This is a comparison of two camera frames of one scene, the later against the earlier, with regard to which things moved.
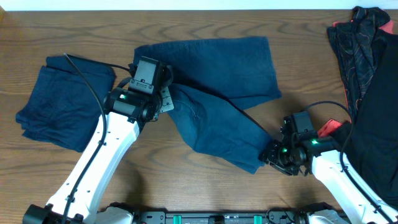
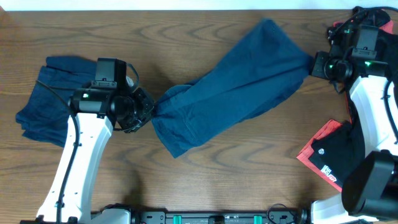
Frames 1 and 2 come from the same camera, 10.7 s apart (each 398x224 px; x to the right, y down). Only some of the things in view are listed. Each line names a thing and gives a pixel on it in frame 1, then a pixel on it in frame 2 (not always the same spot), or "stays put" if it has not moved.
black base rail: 270,216 stays put
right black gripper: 270,154 -> 317,70
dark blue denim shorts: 213,81 -> 261,69
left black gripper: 166,101 -> 143,107
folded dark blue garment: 61,108 stays put
